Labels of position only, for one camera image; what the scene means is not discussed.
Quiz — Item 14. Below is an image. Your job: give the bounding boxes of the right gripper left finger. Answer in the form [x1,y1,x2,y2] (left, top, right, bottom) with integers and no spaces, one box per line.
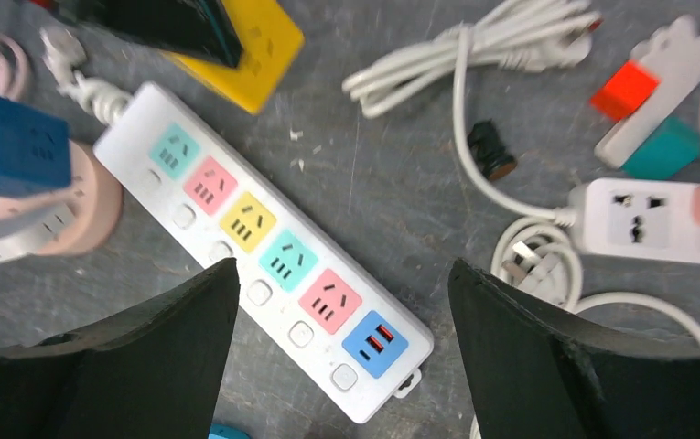
[0,258,241,438]

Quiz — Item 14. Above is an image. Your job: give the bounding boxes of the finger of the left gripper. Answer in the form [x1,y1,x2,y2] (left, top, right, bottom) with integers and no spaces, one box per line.
[52,0,243,69]

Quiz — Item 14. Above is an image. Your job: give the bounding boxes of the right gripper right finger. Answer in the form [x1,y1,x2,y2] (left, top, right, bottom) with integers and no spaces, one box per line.
[448,259,700,438]

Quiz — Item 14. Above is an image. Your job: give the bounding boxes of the yellow cube socket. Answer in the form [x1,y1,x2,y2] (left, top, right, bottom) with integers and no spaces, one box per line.
[164,0,305,114]

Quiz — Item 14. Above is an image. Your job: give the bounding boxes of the light blue plug adapter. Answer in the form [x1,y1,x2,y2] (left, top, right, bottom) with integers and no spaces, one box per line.
[208,423,250,439]

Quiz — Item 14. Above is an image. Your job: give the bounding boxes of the white plug adapter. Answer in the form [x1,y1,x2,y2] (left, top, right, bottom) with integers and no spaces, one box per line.
[0,202,76,264]

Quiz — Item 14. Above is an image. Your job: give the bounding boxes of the dark blue cube socket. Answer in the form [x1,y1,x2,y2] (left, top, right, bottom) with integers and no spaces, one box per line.
[0,97,72,198]

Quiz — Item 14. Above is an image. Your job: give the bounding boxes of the pink round socket base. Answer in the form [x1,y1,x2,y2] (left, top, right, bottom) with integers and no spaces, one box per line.
[0,141,124,256]

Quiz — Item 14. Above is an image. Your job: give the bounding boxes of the teal plug adapter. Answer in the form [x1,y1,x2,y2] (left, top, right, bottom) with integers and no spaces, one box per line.
[620,116,700,180]

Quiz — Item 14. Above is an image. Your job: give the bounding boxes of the red plug adapter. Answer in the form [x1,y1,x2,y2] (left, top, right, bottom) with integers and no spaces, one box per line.
[589,60,661,122]

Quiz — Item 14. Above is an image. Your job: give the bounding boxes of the narrow white socket strip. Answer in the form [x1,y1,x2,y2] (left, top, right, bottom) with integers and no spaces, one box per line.
[594,15,700,169]

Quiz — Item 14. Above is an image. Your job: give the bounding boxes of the long white power strip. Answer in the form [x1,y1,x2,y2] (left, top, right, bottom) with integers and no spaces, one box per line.
[93,82,434,423]

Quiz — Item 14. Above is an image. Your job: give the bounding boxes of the small white power strip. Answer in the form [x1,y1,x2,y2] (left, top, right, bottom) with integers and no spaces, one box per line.
[568,177,700,264]

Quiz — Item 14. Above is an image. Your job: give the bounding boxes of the white cable bundle upper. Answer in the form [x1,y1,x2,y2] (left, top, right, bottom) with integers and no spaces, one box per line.
[341,0,603,227]

